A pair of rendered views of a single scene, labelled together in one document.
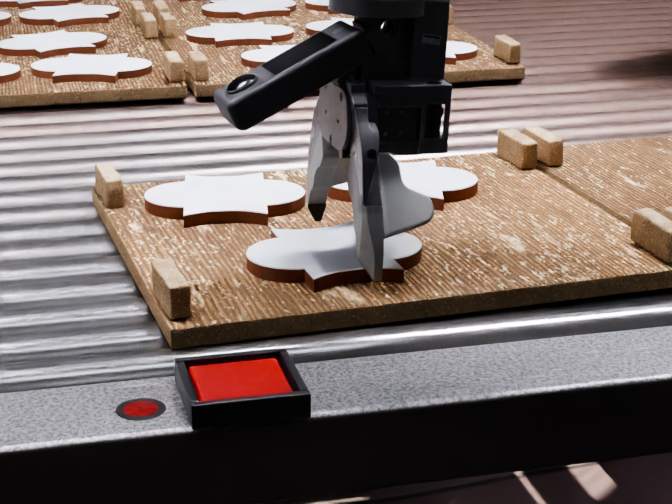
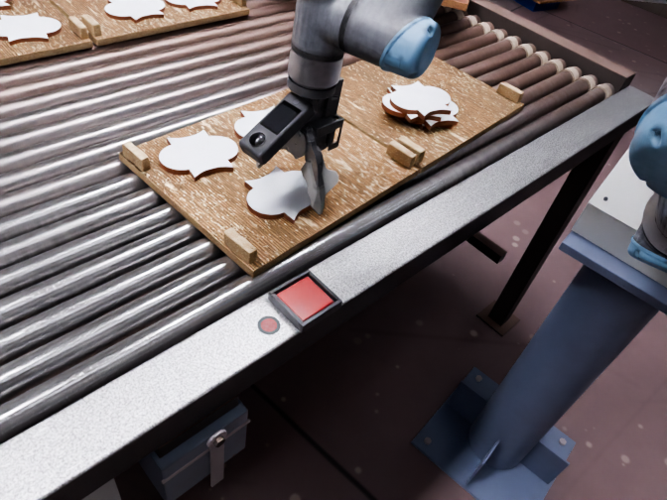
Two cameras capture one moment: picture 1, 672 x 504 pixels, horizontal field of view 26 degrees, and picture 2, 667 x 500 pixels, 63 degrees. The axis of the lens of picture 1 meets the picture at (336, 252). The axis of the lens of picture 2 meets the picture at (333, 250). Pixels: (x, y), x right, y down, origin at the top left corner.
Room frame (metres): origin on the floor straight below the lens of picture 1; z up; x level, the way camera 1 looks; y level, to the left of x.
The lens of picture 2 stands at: (0.44, 0.35, 1.53)
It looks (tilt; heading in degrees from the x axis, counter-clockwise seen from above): 45 degrees down; 323
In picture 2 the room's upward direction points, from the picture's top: 12 degrees clockwise
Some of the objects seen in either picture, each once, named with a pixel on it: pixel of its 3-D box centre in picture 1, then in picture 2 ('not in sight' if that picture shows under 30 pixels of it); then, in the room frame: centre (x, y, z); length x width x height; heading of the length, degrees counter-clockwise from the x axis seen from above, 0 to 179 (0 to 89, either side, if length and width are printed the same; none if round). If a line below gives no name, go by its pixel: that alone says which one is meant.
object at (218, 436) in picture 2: not in sight; (191, 437); (0.80, 0.25, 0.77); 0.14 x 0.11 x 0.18; 104
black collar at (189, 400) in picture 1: (240, 386); (305, 300); (0.86, 0.06, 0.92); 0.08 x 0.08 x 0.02; 14
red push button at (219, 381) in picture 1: (240, 389); (305, 300); (0.86, 0.06, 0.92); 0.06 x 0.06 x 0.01; 14
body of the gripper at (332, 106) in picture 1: (381, 73); (309, 114); (1.07, -0.03, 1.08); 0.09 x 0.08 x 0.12; 108
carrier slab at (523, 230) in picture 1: (369, 232); (275, 165); (1.15, -0.03, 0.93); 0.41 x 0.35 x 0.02; 108
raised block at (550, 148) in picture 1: (542, 145); not in sight; (1.35, -0.20, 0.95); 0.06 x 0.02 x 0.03; 18
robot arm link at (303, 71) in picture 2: not in sight; (313, 64); (1.07, -0.03, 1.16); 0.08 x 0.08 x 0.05
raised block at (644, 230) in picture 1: (658, 234); (401, 154); (1.09, -0.25, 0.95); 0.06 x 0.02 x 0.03; 18
